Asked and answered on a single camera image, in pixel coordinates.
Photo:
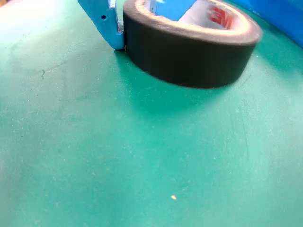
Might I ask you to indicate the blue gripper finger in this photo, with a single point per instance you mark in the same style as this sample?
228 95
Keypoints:
104 21
170 9

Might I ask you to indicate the black tape roll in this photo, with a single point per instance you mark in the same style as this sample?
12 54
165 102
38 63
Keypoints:
184 59

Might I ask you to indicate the blue plastic box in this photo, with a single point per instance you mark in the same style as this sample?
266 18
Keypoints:
284 14

